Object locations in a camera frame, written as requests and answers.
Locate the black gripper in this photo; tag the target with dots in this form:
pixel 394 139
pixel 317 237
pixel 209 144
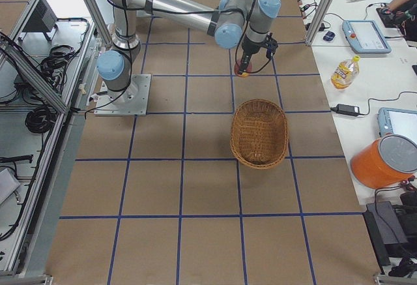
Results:
pixel 251 47

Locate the red yellow streaked apple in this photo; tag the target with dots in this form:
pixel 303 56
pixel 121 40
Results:
pixel 242 70

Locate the woven wicker basket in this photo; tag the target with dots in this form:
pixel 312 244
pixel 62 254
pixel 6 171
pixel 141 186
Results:
pixel 259 134

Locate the person's hand on controller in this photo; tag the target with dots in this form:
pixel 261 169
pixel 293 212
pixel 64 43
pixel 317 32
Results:
pixel 387 12

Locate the small dark blue pouch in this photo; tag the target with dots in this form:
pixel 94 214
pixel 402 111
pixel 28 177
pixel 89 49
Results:
pixel 329 36

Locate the yellow drink bottle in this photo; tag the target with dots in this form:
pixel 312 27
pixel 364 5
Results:
pixel 345 73

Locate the black power adapter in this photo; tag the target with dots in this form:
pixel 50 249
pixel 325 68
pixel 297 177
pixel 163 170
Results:
pixel 344 109

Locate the far teach pendant tablet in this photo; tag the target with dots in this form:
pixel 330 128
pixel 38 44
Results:
pixel 365 37

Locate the teach pendant tablet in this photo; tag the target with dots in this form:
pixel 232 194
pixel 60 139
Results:
pixel 397 121
pixel 365 37

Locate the near teach pendant tablet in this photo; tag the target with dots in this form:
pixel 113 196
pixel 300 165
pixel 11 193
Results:
pixel 397 121

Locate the orange bucket with lid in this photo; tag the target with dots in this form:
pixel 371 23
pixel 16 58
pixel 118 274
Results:
pixel 389 159

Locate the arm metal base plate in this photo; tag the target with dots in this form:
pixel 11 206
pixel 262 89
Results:
pixel 132 102

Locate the aluminium frame post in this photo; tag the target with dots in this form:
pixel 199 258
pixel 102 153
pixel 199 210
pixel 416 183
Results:
pixel 317 21

